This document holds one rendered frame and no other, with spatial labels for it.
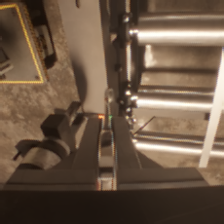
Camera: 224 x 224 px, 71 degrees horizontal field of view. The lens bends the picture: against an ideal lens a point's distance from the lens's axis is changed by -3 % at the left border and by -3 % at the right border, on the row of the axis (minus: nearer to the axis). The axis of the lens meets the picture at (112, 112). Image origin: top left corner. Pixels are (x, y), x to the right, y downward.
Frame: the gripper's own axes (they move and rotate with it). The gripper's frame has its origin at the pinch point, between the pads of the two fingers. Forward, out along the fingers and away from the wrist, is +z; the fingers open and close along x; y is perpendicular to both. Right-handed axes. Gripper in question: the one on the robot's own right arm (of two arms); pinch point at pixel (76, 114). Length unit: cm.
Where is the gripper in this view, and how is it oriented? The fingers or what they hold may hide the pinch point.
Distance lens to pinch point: 51.9
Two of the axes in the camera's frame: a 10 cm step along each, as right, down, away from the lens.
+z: 2.2, -5.9, 7.8
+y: 9.7, 0.7, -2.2
